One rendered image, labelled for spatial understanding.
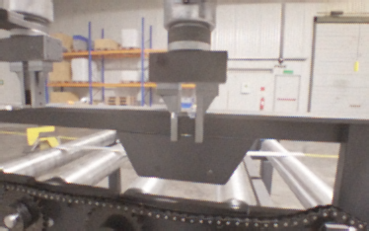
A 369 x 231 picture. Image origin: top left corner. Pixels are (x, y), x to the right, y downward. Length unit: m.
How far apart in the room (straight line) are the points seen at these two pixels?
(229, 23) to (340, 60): 5.34
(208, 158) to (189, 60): 0.24
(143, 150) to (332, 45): 10.63
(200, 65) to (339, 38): 10.86
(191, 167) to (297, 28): 10.23
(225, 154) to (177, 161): 0.12
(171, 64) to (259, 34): 9.75
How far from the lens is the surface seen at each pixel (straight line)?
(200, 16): 0.31
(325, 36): 10.83
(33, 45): 0.50
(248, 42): 9.84
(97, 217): 0.55
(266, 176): 1.49
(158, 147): 0.48
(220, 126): 0.45
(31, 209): 0.69
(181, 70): 0.31
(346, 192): 0.55
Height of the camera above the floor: 1.20
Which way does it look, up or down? 7 degrees down
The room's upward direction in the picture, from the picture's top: 1 degrees clockwise
